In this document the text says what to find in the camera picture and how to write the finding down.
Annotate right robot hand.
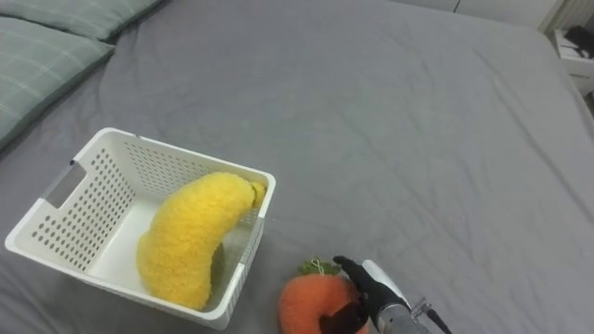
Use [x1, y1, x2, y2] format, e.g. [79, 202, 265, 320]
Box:
[318, 255, 413, 334]

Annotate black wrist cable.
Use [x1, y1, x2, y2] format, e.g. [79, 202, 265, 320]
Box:
[410, 298, 454, 334]

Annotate white perforated plastic basket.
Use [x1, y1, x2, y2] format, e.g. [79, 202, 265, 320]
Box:
[4, 127, 278, 331]

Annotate orange fruit soft toy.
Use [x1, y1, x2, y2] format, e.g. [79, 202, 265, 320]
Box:
[278, 257, 372, 334]

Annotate yellow banana soft toy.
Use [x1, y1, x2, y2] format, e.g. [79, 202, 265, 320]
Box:
[136, 171, 268, 312]

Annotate white low side cabinet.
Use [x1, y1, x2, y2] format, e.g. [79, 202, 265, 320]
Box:
[549, 25, 594, 98]

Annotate grey bed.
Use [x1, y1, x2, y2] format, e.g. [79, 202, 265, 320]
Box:
[0, 0, 594, 334]

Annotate large green plaid pillow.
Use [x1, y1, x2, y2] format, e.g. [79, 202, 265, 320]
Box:
[0, 16, 116, 149]

